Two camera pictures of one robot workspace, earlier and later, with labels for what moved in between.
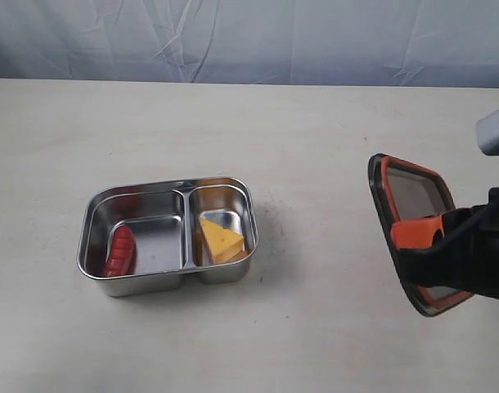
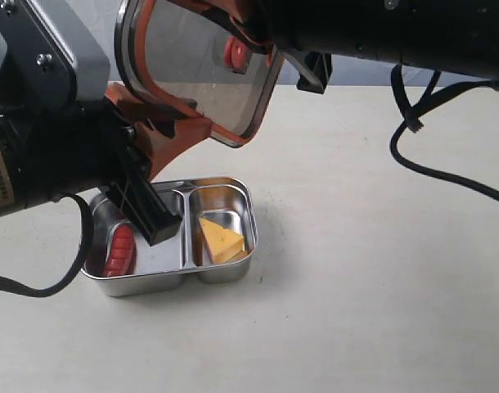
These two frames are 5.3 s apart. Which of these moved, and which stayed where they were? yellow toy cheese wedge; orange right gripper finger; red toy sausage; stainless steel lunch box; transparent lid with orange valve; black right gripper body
Moved: orange right gripper finger; black right gripper body; transparent lid with orange valve
Stayed: stainless steel lunch box; red toy sausage; yellow toy cheese wedge
